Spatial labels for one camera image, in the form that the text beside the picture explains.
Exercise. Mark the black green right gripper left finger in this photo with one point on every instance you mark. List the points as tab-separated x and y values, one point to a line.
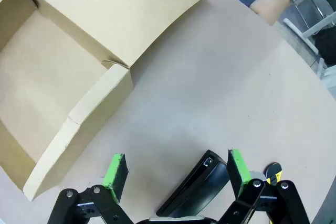
115	179

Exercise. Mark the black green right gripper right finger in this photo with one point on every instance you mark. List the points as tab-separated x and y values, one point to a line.
237	174

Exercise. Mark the grey metal chair frame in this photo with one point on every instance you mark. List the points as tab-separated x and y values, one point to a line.
304	34

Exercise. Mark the flat black glossy device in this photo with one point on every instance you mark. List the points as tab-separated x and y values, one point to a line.
199	187

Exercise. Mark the person's left hand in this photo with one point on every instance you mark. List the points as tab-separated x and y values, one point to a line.
270	6

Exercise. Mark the yellow and black long tool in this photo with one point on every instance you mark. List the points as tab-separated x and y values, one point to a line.
273	169

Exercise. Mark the brown cardboard box with lid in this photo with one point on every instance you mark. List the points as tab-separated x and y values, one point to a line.
52	77

